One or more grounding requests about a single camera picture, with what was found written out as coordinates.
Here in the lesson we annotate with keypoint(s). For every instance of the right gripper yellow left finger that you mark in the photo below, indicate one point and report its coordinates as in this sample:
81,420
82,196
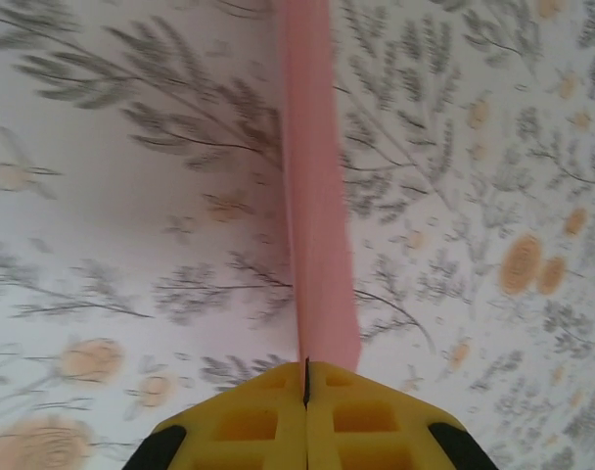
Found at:
243,426

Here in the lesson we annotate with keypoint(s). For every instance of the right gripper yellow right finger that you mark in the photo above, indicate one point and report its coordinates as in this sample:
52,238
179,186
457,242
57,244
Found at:
376,426

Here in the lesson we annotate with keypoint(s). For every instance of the pink square paper sheet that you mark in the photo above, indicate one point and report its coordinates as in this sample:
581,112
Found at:
317,196

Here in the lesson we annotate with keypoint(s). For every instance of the floral patterned table mat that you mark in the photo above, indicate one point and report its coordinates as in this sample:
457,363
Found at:
131,196

